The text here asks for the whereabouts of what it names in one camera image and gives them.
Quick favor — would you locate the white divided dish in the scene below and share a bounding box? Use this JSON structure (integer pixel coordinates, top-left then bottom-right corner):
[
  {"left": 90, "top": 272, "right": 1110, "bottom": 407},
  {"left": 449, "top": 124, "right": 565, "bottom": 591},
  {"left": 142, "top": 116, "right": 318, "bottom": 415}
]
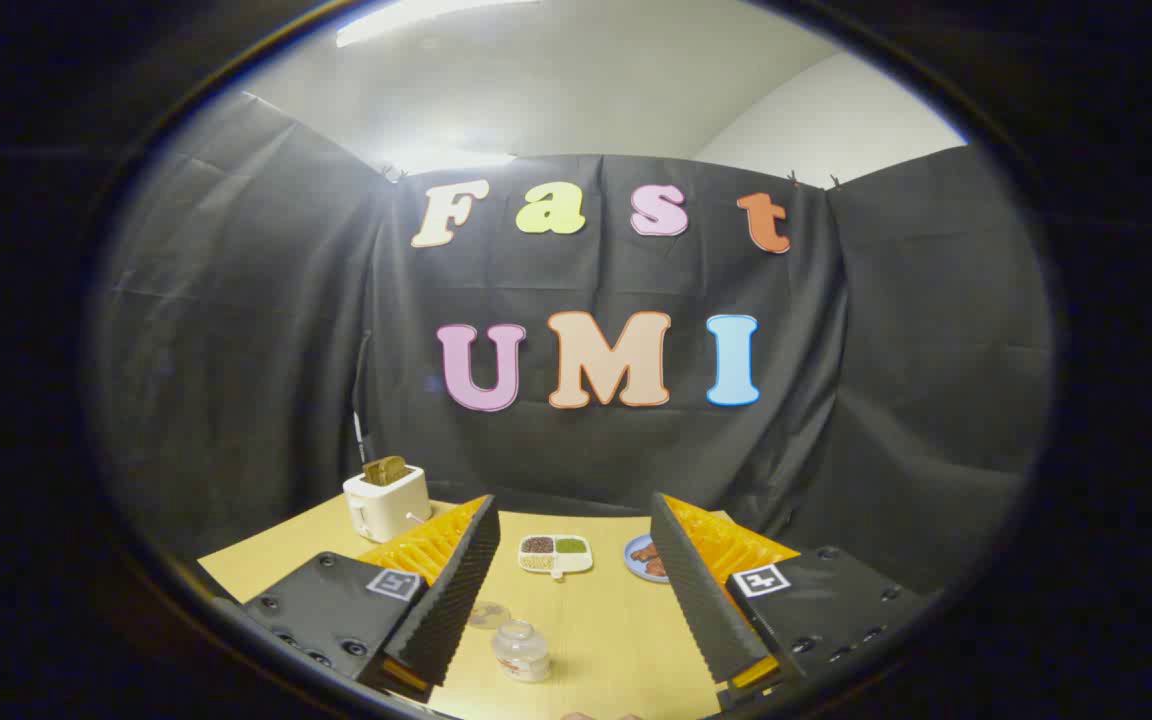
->
[{"left": 519, "top": 534, "right": 594, "bottom": 581}]

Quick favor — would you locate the wooden table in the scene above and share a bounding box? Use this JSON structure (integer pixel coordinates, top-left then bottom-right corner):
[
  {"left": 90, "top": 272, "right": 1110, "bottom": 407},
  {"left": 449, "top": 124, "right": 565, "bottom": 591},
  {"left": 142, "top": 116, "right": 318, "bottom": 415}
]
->
[{"left": 198, "top": 492, "right": 807, "bottom": 720}]

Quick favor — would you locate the ceiling light panel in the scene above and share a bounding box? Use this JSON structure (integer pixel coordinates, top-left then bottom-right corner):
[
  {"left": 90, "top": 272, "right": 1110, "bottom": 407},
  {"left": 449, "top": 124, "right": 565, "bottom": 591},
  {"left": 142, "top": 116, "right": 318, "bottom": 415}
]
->
[{"left": 336, "top": 0, "right": 537, "bottom": 48}]

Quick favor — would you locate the light blue plate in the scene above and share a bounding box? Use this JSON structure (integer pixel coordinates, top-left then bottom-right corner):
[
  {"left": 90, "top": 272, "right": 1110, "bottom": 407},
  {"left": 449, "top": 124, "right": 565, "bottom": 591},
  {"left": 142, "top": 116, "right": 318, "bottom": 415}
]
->
[{"left": 624, "top": 533, "right": 672, "bottom": 584}]

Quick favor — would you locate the white toaster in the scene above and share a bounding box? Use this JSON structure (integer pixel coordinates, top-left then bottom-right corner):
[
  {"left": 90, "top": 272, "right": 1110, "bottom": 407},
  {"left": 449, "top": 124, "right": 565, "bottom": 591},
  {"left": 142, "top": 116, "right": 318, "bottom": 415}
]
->
[{"left": 343, "top": 465, "right": 431, "bottom": 544}]

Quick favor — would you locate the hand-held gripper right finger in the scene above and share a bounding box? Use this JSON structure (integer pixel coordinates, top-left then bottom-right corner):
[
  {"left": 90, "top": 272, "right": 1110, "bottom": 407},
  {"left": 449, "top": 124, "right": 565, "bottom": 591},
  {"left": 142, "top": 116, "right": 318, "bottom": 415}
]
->
[{"left": 649, "top": 491, "right": 937, "bottom": 706}]

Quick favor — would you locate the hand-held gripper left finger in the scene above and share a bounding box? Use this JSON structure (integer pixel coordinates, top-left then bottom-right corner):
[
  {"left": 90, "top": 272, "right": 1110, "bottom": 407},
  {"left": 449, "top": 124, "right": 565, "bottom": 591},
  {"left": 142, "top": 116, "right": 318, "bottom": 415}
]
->
[{"left": 236, "top": 494, "right": 502, "bottom": 701}]

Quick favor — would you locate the toaster power cable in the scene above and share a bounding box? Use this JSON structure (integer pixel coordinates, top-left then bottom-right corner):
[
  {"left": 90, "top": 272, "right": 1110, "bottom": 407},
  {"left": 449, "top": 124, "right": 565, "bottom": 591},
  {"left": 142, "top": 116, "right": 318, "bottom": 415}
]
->
[{"left": 352, "top": 330, "right": 375, "bottom": 467}]

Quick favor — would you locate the clear juice bottle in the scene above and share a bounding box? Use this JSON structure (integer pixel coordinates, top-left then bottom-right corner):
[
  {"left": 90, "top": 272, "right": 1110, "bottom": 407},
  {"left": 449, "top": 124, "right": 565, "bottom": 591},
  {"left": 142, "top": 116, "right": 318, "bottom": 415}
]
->
[{"left": 492, "top": 619, "right": 553, "bottom": 684}]

